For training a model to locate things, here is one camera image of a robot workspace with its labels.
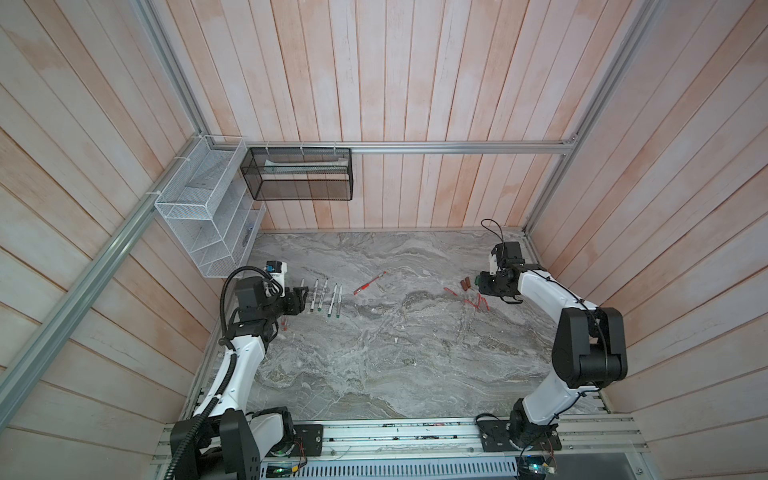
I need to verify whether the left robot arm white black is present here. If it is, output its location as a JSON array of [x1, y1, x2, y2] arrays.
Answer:
[[164, 266, 309, 479]]

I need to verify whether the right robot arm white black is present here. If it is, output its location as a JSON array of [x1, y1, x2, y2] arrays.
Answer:
[[475, 241, 629, 450]]

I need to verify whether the red gel pen top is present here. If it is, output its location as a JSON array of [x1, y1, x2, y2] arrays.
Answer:
[[353, 271, 387, 296]]

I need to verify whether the black mesh basket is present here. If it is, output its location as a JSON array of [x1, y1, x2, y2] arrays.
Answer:
[[240, 147, 354, 201]]

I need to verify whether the green circuit board left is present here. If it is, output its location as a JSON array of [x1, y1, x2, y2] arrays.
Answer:
[[266, 465, 300, 478]]

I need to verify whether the green circuit board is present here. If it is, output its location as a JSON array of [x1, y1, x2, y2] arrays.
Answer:
[[266, 465, 300, 478], [517, 456, 552, 480]]

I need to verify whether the green circuit board right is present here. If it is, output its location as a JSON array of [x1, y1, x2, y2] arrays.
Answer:
[[517, 456, 552, 480]]

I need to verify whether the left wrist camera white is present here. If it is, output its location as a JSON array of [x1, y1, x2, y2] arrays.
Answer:
[[265, 260, 287, 295]]

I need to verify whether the white wire mesh shelf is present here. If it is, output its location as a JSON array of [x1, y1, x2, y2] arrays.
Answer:
[[155, 135, 265, 279]]

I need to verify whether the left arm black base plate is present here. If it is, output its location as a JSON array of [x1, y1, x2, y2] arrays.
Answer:
[[286, 424, 324, 458]]

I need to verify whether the aluminium frame rail back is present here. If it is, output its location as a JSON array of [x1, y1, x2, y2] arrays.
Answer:
[[243, 140, 576, 155]]

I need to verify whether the aluminium frame rail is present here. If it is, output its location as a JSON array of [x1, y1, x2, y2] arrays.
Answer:
[[1, 133, 203, 429], [243, 140, 576, 155]]

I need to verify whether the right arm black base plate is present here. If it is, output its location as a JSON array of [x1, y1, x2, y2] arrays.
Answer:
[[475, 417, 562, 453]]

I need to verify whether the black corrugated cable left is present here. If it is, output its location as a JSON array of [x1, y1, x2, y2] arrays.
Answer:
[[161, 353, 238, 480]]

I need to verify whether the aluminium mounting rail front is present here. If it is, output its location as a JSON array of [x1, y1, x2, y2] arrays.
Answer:
[[298, 414, 649, 461]]

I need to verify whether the aluminium frame rail left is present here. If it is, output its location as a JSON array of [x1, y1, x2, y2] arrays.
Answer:
[[1, 133, 203, 429]]

